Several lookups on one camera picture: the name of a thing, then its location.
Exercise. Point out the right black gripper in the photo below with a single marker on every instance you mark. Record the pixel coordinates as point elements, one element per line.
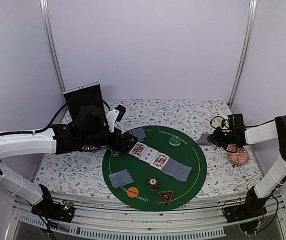
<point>215,138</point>

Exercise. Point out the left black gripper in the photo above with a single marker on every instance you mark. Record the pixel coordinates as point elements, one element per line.
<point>124,147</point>

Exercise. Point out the blue poker chip stack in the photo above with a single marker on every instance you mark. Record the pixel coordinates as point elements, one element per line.
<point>114,153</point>

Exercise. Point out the queen of spades card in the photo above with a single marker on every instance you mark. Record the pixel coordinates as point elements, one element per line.
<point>138,149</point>

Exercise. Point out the dealt card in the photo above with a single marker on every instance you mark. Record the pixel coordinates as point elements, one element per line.
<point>120,174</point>
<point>139,133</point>

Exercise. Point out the blue playing card deck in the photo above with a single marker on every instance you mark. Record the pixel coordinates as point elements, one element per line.
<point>204,139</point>

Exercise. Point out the three of diamonds card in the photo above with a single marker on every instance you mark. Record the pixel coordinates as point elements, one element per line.
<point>148,155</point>

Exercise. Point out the king of diamonds card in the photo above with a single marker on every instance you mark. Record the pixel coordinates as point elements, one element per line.
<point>159,160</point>

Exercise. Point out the orange big blind button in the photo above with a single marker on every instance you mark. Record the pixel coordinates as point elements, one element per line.
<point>132,192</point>

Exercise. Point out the red black poker chip stack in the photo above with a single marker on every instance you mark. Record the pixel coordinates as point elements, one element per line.
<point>153,184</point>

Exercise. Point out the face-down board card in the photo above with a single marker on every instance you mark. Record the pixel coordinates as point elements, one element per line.
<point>182,172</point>
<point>170,167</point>

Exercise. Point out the aluminium poker chip case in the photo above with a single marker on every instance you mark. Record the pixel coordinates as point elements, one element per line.
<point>83,95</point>

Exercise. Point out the black red triangular marker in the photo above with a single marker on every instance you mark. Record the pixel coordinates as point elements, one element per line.
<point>167,196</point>

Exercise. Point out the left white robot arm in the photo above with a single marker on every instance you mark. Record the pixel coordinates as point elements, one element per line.
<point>93,128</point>

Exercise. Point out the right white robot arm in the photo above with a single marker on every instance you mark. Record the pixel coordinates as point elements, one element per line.
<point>268,140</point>

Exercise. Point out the red patterned small bowl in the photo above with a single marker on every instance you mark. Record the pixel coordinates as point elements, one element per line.
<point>238,156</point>

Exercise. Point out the cream ceramic mug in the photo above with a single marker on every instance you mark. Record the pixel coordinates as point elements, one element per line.
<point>220,121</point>

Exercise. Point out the floral patterned table cover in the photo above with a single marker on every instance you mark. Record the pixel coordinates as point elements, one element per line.
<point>80,173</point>

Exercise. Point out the round green poker mat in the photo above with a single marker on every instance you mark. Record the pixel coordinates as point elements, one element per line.
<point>187,153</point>

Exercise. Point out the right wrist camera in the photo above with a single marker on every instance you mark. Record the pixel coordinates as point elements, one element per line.
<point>233,122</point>

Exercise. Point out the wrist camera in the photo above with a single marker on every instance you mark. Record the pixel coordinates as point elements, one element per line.
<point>115,115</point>
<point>233,122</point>

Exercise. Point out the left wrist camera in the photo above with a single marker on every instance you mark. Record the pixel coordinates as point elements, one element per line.
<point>115,115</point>

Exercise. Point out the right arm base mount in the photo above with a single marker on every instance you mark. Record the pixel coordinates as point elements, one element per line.
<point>251,208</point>

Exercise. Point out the aluminium front rail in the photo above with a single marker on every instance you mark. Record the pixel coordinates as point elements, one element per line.
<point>110,219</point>

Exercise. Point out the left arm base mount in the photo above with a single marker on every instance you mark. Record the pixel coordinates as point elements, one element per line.
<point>62,211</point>

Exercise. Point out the right aluminium frame post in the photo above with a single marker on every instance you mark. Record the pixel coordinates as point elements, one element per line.
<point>244,52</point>

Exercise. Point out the aluminium frame post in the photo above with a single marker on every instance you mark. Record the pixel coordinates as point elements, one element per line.
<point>50,40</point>
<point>244,52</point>

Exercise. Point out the left aluminium frame post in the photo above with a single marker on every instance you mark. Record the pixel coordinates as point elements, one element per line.
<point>50,40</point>

